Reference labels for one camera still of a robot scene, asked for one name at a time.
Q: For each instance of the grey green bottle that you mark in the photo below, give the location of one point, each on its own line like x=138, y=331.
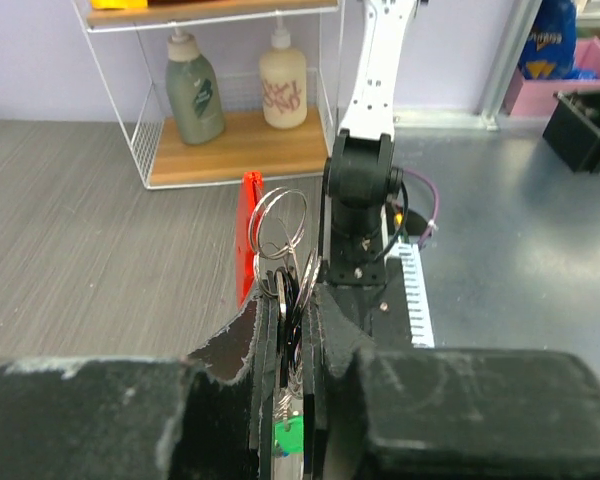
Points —
x=192, y=90

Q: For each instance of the blue chips bag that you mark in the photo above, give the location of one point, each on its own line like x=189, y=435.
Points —
x=550, y=47

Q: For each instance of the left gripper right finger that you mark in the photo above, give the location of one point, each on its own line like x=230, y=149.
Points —
x=377, y=412

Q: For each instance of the yellow m&m box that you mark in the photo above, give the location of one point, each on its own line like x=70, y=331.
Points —
x=118, y=4

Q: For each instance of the pink bin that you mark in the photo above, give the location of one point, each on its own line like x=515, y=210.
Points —
x=535, y=98

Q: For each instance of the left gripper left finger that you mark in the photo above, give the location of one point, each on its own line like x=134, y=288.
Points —
x=206, y=415

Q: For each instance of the white wire shelf rack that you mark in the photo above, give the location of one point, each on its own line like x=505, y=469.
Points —
x=129, y=48

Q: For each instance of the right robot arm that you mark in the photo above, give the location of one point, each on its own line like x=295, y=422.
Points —
x=360, y=177

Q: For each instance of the black plastic bin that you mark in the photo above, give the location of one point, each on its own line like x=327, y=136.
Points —
x=573, y=131

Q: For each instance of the white bottle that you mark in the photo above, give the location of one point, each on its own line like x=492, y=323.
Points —
x=283, y=77

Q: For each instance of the white cable duct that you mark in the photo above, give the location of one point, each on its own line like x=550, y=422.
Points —
x=421, y=328

